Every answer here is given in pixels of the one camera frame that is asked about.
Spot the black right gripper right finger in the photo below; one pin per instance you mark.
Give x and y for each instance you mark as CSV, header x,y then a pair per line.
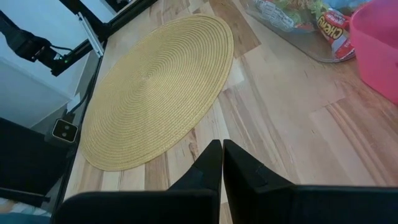
x,y
280,205

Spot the round woven straw placemat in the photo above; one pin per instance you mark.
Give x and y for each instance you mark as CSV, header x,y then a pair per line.
x,y
155,93

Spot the blue yellow-lettered granola bar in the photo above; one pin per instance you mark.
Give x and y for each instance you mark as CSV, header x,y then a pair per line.
x,y
348,3

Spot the clear plastic bin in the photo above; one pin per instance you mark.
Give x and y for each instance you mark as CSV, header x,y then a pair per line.
x,y
311,46

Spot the table-level camera box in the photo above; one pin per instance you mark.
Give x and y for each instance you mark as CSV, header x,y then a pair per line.
x,y
64,130

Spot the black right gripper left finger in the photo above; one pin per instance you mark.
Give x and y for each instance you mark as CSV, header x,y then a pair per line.
x,y
186,205

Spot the black metal table frame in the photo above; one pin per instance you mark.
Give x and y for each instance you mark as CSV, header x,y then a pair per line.
x,y
130,14

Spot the red Chewy granola bar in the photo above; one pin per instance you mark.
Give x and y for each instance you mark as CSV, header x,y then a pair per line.
x,y
337,34

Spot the black furniture piece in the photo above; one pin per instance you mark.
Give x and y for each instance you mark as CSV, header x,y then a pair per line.
x,y
28,161

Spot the pink translucent plastic bin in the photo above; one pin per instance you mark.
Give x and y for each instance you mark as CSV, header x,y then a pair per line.
x,y
379,62

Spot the silver edge bracket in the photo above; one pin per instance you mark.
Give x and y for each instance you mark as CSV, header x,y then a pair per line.
x,y
91,35

